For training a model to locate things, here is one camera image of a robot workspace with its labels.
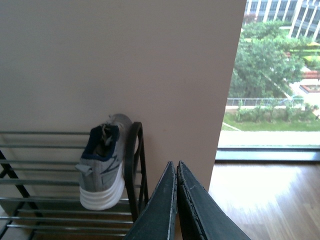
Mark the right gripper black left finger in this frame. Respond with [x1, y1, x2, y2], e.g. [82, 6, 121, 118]
[124, 161, 177, 240]

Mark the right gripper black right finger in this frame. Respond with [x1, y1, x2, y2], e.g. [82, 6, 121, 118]
[176, 161, 249, 240]

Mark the grey knit sneaker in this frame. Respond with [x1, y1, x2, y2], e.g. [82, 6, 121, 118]
[75, 113, 132, 211]

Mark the black metal shoe rack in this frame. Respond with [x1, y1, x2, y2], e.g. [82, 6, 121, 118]
[0, 122, 149, 240]

